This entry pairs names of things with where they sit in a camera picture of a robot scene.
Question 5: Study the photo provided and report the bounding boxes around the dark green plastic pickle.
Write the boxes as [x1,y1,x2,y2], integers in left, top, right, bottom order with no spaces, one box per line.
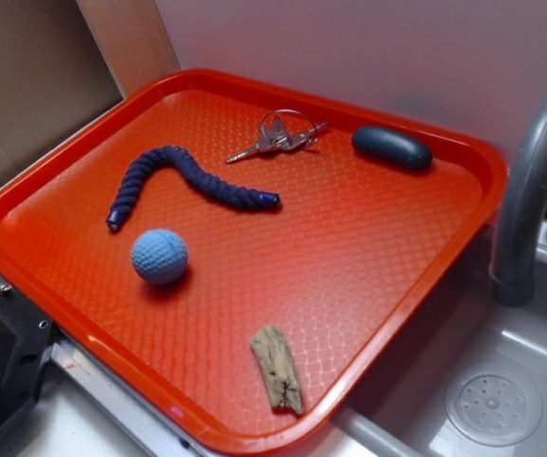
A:
[351,126,433,170]

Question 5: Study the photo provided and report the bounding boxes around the orange plastic tray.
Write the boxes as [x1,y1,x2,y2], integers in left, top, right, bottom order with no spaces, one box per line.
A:
[0,70,507,455]

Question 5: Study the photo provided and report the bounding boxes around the light blue dimpled ball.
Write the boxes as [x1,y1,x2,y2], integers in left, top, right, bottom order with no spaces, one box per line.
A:
[130,228,188,286]

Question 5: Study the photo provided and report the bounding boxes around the weathered wood piece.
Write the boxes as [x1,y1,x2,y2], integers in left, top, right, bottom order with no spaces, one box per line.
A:
[249,325,304,416]

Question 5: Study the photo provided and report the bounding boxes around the grey plastic faucet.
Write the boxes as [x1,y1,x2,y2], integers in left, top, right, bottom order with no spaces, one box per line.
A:
[489,96,547,307]

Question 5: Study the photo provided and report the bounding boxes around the grey toy sink basin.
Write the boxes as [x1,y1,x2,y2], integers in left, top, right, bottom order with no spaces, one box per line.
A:
[334,230,547,456]

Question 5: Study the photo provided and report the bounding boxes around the round sink drain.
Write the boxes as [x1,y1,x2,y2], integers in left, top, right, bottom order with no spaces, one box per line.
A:
[444,364,542,447]

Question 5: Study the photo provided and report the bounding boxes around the brown cardboard box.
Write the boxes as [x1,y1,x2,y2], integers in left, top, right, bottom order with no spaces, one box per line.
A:
[0,1,121,187]

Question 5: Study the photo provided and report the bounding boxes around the dark blue braided rope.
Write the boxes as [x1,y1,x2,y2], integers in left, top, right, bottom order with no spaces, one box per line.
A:
[106,146,283,233]

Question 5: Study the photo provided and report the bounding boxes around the silver keys on ring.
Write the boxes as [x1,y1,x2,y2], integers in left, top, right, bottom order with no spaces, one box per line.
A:
[225,109,330,164]

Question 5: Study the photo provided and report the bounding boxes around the aluminium frame rail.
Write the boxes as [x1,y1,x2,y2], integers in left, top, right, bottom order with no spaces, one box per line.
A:
[0,251,207,457]

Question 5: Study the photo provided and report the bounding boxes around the black metal bracket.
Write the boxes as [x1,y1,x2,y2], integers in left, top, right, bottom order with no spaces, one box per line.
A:
[0,284,57,438]

